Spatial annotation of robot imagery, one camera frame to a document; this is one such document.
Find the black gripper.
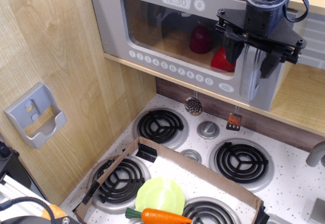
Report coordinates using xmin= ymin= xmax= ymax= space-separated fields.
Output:
xmin=216 ymin=0 xmax=306 ymax=79

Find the red toy pepper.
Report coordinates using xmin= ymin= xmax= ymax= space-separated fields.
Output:
xmin=210 ymin=47 xmax=236 ymax=72

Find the orange toy carrot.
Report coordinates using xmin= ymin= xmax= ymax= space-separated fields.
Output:
xmin=125 ymin=208 xmax=192 ymax=224

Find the orange toy spatula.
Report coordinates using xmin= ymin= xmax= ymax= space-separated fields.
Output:
xmin=226 ymin=106 xmax=242 ymax=132

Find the black device at left edge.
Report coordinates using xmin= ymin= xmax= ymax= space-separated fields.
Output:
xmin=1 ymin=141 xmax=31 ymax=188

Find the dark red toy fruit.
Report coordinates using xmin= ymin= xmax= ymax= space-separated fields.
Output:
xmin=189 ymin=25 xmax=212 ymax=54

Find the black braided cable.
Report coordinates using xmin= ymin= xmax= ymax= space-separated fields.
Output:
xmin=0 ymin=196 xmax=56 ymax=224

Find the grey toy microwave door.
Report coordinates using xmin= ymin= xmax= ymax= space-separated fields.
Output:
xmin=92 ymin=0 xmax=284 ymax=111

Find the grey sink faucet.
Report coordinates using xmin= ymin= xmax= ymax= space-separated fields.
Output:
xmin=306 ymin=141 xmax=325 ymax=167

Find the silver toy strainer spoon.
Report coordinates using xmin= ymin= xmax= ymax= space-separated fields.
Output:
xmin=184 ymin=91 xmax=203 ymax=116

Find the grey wall phone holder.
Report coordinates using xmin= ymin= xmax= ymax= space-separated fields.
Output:
xmin=4 ymin=82 xmax=67 ymax=149

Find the back left black burner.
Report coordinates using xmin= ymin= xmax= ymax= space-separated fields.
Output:
xmin=136 ymin=109 xmax=184 ymax=144

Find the large grey stove knob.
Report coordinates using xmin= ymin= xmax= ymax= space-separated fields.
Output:
xmin=197 ymin=121 xmax=220 ymax=139

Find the brown cardboard tray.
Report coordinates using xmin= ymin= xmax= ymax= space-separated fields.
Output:
xmin=72 ymin=136 xmax=270 ymax=224

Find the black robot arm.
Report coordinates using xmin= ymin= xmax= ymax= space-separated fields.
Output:
xmin=216 ymin=0 xmax=310 ymax=78

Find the silver microwave door handle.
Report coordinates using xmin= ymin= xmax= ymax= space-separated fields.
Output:
xmin=240 ymin=45 xmax=266 ymax=102

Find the grey sink basin corner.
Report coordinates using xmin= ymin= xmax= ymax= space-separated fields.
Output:
xmin=308 ymin=198 xmax=325 ymax=224

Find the front right black burner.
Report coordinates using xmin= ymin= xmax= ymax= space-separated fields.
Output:
xmin=182 ymin=201 xmax=236 ymax=224

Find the back right black burner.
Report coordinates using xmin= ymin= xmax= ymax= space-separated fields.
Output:
xmin=213 ymin=142 xmax=269 ymax=184

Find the light green toy plate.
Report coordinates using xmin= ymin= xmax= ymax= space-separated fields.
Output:
xmin=135 ymin=177 xmax=185 ymax=215

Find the small grey stove knob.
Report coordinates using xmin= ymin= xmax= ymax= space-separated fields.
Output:
xmin=181 ymin=149 xmax=202 ymax=164

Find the front left black burner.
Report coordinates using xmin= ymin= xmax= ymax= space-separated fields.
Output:
xmin=97 ymin=156 xmax=149 ymax=204

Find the black burner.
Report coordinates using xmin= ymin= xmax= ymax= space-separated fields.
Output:
xmin=182 ymin=201 xmax=236 ymax=224
xmin=97 ymin=156 xmax=149 ymax=204
xmin=213 ymin=142 xmax=269 ymax=184
xmin=136 ymin=109 xmax=184 ymax=144

